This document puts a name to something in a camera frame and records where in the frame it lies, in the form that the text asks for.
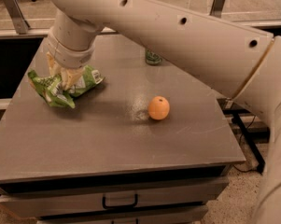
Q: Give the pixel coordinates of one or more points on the metal railing bracket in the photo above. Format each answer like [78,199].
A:
[216,8]
[20,24]

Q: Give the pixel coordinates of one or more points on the upper grey drawer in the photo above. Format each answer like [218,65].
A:
[40,204]

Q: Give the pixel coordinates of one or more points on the lower grey drawer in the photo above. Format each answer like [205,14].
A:
[171,215]

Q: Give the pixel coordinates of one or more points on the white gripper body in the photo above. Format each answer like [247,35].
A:
[72,57]

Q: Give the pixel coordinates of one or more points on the green rice chip bag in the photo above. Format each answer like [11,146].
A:
[52,89]

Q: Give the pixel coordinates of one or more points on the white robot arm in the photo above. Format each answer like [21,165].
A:
[240,62]

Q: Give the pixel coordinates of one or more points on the black table leg frame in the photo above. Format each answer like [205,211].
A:
[244,132]

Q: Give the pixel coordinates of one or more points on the green soda can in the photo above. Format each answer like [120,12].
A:
[152,58]

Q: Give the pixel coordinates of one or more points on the left metal railing bracket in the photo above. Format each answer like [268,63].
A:
[20,24]

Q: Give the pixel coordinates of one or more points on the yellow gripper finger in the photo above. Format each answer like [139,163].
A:
[54,67]
[70,77]

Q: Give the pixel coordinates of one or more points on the grey drawer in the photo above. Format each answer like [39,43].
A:
[40,204]
[171,215]

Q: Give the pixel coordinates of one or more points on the right metal railing bracket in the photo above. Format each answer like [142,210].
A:
[216,8]

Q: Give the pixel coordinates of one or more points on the orange fruit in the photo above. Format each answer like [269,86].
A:
[158,108]

